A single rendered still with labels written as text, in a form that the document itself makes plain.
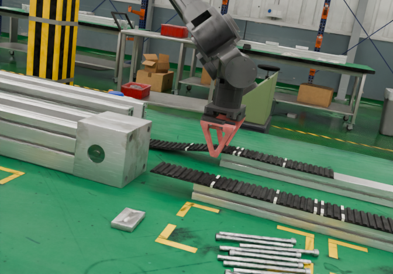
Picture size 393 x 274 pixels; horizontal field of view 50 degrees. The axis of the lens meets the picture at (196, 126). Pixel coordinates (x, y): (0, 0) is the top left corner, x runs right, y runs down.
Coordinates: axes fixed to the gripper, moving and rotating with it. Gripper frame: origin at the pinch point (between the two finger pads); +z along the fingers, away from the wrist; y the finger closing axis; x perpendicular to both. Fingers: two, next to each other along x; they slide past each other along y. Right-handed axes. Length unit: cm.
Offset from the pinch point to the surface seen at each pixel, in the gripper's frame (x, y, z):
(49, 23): -223, -253, -2
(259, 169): 9.1, 1.3, 1.9
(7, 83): -48.3, 5.1, -5.2
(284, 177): 14.2, 1.9, 2.2
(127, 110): -19.0, 5.0, -5.1
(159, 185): -5.3, 18.9, 3.1
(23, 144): -28.7, 24.0, -0.1
